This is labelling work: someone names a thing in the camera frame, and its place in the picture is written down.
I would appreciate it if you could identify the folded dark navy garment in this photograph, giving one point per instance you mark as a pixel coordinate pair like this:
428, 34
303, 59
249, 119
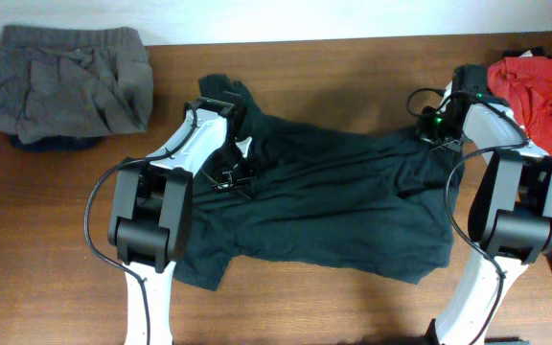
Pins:
57, 143

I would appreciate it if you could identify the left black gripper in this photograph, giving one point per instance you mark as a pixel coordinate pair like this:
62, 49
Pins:
222, 182

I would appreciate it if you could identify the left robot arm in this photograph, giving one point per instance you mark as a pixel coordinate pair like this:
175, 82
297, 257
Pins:
151, 217

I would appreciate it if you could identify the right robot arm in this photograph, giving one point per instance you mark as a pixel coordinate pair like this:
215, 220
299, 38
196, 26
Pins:
510, 219

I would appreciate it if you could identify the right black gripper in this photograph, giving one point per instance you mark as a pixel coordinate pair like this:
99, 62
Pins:
423, 130

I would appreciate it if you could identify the black Nike t-shirt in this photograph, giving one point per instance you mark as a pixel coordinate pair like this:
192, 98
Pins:
323, 197

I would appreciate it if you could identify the black logo t-shirt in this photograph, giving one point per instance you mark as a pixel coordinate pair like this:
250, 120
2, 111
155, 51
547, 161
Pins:
526, 53

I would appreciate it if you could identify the folded grey shorts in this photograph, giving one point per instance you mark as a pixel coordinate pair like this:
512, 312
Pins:
73, 83

